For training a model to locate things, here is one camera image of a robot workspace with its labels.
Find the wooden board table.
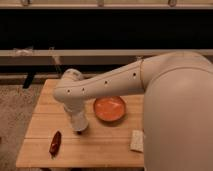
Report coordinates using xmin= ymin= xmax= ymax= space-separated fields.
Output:
xmin=16 ymin=79 xmax=144 ymax=168

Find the white ceramic cup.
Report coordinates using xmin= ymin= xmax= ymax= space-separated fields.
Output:
xmin=70 ymin=111 xmax=89 ymax=132

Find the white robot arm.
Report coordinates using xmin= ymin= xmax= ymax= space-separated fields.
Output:
xmin=54 ymin=52 xmax=213 ymax=171

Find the beige sponge block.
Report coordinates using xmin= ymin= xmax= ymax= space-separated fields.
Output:
xmin=130 ymin=130 xmax=143 ymax=152

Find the orange bowl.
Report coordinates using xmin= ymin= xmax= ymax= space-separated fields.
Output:
xmin=93 ymin=96 xmax=126 ymax=122

